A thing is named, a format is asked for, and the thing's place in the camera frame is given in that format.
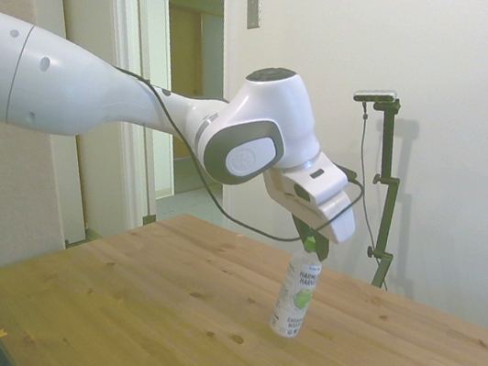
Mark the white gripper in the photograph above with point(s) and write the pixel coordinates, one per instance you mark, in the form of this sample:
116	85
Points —
332	183

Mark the white coconut water bottle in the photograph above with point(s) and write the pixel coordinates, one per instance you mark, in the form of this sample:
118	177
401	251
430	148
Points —
296	293

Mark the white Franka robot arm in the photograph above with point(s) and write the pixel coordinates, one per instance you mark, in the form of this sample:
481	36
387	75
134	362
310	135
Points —
100	95

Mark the white open door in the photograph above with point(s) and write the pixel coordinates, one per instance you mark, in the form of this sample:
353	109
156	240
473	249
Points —
64	173

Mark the small orange scrap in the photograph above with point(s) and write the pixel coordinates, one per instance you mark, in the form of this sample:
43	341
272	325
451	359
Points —
1	333

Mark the beige wrist camera mount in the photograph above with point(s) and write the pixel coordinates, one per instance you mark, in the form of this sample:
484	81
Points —
279	193

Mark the dark green camera stand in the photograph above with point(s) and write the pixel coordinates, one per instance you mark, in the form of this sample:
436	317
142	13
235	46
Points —
388	182

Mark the grey exterior camera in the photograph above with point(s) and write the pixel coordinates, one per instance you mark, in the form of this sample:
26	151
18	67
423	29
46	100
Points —
375	95

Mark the grey wall switch plate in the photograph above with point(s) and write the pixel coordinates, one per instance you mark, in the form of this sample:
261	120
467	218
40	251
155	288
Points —
254	13

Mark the white door frame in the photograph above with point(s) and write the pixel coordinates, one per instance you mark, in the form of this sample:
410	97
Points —
129	25

